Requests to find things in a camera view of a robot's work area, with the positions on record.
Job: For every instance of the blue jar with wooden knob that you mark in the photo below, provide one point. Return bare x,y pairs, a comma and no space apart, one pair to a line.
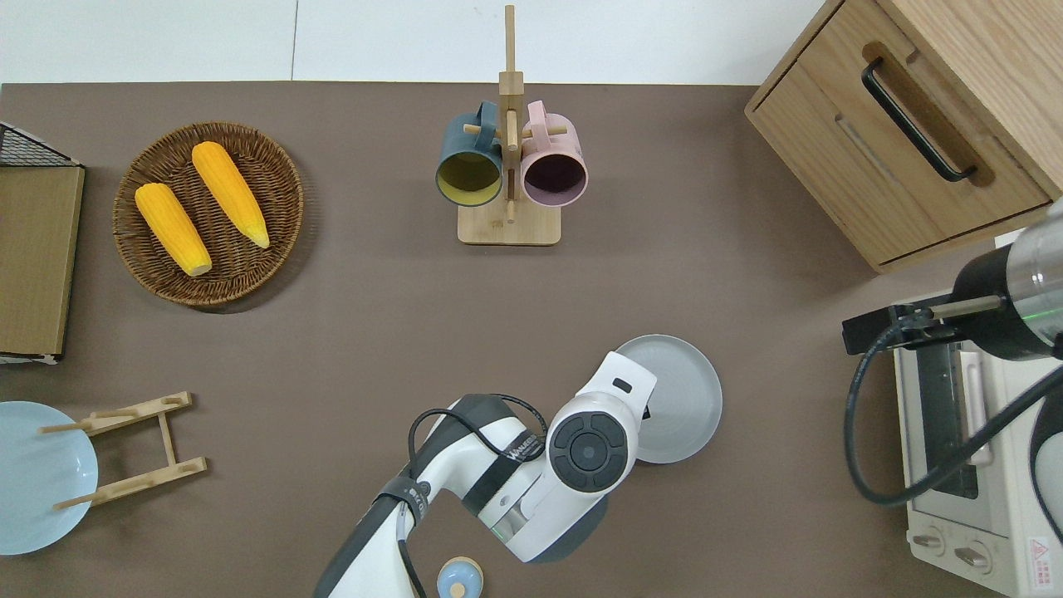
459,579

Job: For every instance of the white toaster oven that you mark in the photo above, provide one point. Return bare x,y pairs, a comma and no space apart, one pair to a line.
1005,515

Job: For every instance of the wooden plate rack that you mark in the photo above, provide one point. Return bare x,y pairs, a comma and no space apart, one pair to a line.
137,448

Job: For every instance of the wooden mug tree stand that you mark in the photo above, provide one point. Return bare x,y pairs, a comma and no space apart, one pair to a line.
509,220

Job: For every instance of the light blue plate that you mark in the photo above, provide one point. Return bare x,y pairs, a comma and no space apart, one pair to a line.
37,490

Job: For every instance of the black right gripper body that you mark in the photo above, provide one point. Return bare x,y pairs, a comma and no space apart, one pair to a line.
872,330

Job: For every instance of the dark blue mug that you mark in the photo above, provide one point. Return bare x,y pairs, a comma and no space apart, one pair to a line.
469,149

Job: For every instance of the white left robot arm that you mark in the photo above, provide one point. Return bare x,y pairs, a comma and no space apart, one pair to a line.
531,473

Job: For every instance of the gray round plate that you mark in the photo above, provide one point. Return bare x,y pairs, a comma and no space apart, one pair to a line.
685,399

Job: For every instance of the pink mug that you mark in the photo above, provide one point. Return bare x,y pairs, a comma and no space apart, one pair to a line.
555,149

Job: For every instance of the long yellow corn cob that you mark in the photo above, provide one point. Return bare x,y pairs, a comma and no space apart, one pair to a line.
230,191

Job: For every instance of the wooden drawer cabinet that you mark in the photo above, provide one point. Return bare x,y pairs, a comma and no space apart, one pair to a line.
880,166

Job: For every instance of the short yellow corn cob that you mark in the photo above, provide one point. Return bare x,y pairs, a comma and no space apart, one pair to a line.
172,227

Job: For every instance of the brown wicker basket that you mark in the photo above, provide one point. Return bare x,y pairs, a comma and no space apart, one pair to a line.
249,266

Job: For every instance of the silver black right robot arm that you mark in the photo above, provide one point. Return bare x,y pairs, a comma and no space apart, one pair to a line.
1017,295

